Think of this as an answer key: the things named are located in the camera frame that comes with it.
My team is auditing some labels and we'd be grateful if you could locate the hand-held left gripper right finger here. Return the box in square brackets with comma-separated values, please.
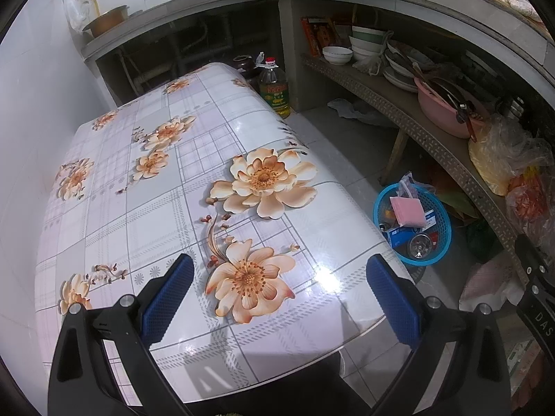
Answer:
[365, 253, 515, 416]

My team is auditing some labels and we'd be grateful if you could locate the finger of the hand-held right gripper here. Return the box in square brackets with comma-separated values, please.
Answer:
[515, 234, 548, 300]

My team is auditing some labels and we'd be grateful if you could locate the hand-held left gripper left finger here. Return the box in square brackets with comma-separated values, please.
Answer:
[47, 252, 195, 416]

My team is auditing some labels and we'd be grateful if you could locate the blue white toothpaste box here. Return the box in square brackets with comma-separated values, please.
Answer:
[387, 209, 439, 249]

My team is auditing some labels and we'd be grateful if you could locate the blue plastic basket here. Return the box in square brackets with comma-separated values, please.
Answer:
[374, 183, 452, 266]

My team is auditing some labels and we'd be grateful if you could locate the pink packet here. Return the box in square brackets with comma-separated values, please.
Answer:
[389, 195, 428, 229]

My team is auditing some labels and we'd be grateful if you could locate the small clear plastic bag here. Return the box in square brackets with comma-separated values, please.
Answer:
[394, 172, 434, 200]

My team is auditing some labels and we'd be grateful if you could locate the pale pink plastic bag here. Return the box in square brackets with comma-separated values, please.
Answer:
[460, 253, 525, 308]

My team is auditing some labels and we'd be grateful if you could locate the green plastic bag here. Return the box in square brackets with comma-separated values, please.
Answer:
[465, 219, 504, 263]

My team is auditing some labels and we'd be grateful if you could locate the plastic bag with red contents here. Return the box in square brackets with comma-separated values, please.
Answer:
[505, 169, 555, 235]

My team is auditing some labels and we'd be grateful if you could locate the floral tablecloth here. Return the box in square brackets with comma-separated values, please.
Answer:
[32, 63, 417, 406]

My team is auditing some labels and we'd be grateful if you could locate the plastic bag with yellow contents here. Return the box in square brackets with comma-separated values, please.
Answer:
[468, 117, 551, 196]

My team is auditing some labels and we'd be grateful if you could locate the perforated lower shelf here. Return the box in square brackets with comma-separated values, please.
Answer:
[301, 54, 527, 269]

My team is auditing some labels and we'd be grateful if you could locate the pink plastic basin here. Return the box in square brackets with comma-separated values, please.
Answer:
[414, 76, 488, 139]

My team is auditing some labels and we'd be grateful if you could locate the grey rag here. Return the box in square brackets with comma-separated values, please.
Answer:
[327, 99, 395, 124]

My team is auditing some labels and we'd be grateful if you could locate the stack of plates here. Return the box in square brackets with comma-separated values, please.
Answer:
[384, 43, 434, 92]

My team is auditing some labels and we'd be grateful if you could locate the yellow cooking oil bottle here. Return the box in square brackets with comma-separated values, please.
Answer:
[259, 57, 292, 119]

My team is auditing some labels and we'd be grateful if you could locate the dark clay jar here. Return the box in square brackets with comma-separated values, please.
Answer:
[232, 54, 257, 81]

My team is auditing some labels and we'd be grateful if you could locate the white bowl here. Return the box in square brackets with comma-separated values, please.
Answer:
[322, 46, 354, 66]

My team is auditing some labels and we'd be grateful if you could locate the pale towel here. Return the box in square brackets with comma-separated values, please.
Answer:
[496, 0, 543, 20]

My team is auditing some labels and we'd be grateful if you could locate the stack of bowls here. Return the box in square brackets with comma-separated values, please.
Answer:
[349, 26, 393, 59]

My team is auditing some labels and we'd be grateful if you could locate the copper basin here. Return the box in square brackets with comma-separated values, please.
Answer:
[82, 5, 131, 37]

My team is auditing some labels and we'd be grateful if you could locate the hanging clear plastic bag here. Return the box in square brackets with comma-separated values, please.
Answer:
[63, 0, 92, 31]

